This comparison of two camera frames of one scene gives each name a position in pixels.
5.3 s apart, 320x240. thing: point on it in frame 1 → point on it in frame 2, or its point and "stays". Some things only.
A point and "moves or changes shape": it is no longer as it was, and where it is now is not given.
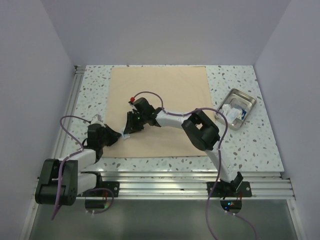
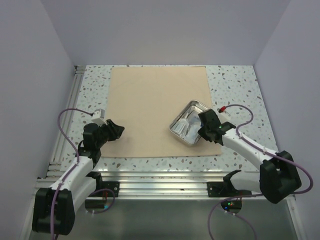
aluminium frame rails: (276, 184) stays
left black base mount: (114, 186) stays
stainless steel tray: (237, 106) → (186, 124)
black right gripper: (131, 126) → (202, 133)
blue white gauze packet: (235, 113) moves or changes shape
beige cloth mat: (174, 89) stays
